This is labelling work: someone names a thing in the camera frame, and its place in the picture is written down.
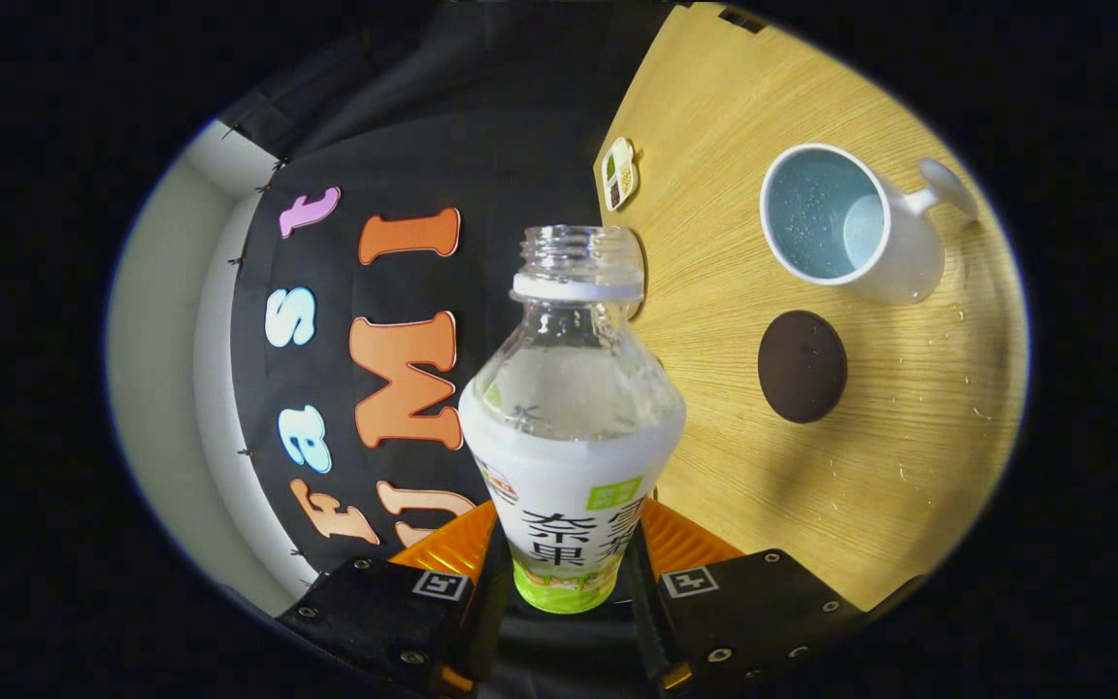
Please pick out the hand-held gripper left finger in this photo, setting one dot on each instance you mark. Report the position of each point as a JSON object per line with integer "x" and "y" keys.
{"x": 489, "y": 626}

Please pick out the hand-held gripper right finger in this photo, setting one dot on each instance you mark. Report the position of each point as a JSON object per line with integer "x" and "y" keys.
{"x": 644, "y": 626}

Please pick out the clear juice bottle white label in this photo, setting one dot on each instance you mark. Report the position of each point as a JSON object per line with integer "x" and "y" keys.
{"x": 569, "y": 456}

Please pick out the dark brown round coaster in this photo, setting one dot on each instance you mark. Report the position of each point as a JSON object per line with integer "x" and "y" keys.
{"x": 802, "y": 367}

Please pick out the white cup blue inside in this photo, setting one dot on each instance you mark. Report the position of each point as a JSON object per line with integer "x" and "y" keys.
{"x": 899, "y": 252}

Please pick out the wooden table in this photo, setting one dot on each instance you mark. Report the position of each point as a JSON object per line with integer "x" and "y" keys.
{"x": 811, "y": 485}

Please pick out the white divided seasoning dish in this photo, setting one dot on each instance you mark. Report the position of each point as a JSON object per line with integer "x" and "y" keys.
{"x": 619, "y": 175}

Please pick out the black backdrop cloth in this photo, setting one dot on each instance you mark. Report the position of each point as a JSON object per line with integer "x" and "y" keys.
{"x": 520, "y": 146}

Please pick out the black table edge clip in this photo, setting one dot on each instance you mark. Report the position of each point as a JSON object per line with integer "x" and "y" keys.
{"x": 743, "y": 18}

